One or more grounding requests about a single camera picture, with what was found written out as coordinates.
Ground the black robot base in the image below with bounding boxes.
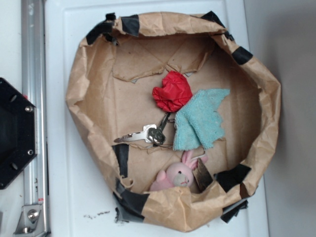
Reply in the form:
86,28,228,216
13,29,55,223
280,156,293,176
0,78,37,190

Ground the brown tag card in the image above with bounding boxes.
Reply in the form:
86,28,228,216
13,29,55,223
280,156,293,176
193,158,213,192

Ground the metal corner bracket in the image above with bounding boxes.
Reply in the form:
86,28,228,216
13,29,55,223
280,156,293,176
12,204,50,237

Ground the white tray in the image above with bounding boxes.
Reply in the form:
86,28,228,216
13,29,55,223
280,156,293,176
44,0,270,237

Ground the pink plush bunny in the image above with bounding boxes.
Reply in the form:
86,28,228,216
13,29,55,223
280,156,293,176
149,150,208,191

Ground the aluminium rail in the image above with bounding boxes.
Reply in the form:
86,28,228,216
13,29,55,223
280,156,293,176
20,0,49,205

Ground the brown paper bag bin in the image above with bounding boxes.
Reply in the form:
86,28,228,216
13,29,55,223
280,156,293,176
66,12,281,232

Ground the silver key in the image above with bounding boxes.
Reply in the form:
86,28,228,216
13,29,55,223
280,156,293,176
114,124,157,143
148,112,171,145

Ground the red crumpled bag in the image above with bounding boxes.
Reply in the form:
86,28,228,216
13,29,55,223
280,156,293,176
152,71,193,113

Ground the light blue cloth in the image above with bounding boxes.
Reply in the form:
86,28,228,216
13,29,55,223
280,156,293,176
173,89,230,151

